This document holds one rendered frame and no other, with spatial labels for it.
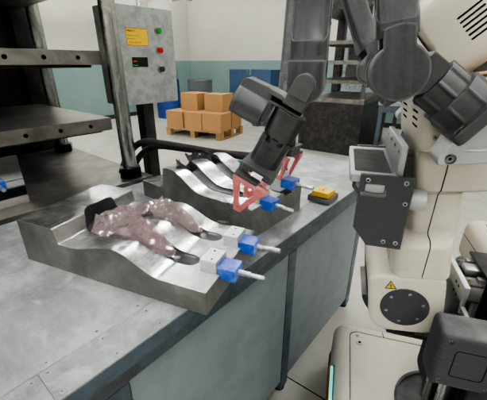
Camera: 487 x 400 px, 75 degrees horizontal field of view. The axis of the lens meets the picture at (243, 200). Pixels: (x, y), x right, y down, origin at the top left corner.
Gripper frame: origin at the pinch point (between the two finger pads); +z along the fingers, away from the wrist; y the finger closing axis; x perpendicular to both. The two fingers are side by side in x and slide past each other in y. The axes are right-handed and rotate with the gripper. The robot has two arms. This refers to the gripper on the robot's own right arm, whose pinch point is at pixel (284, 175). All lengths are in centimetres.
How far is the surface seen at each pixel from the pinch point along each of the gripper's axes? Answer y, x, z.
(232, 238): 30.7, 5.7, 6.4
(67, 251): 56, -22, 9
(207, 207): 17.6, -15.1, 9.0
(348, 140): -370, -116, 65
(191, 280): 45.0, 7.4, 8.9
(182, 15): -591, -698, -160
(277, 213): 5.3, 1.8, 10.4
